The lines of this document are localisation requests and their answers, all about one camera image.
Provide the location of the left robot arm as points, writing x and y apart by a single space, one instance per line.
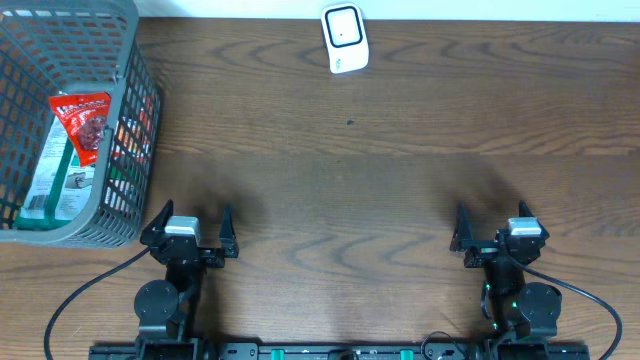
166 308

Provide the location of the white green 3M package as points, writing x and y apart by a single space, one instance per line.
60 188

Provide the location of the white barcode scanner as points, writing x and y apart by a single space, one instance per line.
345 38

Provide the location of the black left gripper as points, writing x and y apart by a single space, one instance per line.
166 240

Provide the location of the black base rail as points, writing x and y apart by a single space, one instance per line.
251 351

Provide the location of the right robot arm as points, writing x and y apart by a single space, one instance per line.
524 314

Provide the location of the red candy bag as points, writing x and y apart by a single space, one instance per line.
84 117

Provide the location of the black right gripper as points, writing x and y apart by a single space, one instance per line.
483 250

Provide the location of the grey plastic mesh basket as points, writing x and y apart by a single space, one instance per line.
51 48

